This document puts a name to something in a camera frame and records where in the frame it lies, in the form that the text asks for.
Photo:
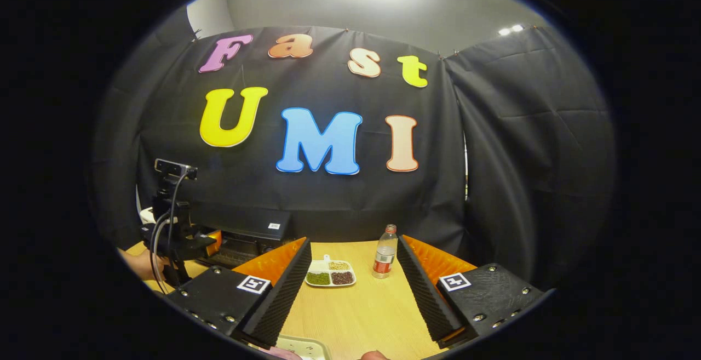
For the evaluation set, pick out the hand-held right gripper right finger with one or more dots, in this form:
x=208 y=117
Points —
x=424 y=294

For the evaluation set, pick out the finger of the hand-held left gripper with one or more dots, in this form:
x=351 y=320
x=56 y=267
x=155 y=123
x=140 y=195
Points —
x=202 y=245

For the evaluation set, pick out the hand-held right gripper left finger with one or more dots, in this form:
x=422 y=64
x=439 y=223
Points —
x=285 y=294

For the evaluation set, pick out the black electric oven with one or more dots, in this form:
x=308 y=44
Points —
x=246 y=226

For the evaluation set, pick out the cream food tray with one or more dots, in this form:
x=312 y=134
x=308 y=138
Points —
x=306 y=344

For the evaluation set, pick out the pink meat slice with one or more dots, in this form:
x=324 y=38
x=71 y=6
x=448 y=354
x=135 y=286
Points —
x=282 y=354

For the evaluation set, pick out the white divided dish of beans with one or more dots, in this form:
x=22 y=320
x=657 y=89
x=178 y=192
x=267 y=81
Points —
x=317 y=278

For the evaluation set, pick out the plastic bottle with red label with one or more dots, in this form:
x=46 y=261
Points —
x=384 y=264

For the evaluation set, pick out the black backdrop cloth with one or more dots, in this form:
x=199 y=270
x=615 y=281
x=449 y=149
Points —
x=328 y=195

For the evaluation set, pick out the small ceiling light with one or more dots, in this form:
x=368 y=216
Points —
x=510 y=30

